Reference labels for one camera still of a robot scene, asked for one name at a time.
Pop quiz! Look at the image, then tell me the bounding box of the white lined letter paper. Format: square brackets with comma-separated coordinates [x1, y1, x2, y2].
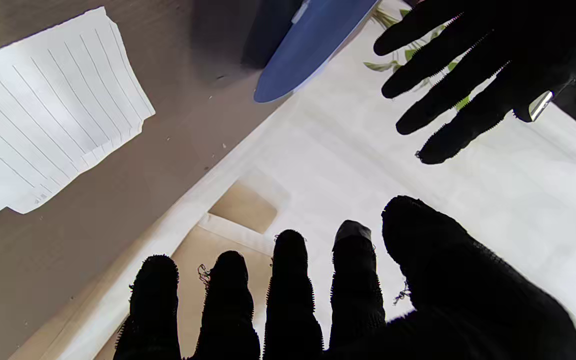
[0, 6, 156, 216]

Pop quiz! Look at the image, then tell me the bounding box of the white sheer curtain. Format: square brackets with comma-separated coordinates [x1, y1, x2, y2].
[58, 0, 576, 360]

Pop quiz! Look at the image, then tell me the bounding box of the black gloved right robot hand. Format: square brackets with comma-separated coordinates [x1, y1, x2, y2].
[113, 196, 576, 360]

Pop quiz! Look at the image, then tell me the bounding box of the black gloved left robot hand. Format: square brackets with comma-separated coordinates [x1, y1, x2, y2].
[373, 0, 576, 165]

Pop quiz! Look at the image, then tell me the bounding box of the blue file folder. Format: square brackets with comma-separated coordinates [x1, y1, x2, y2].
[240, 0, 381, 104]

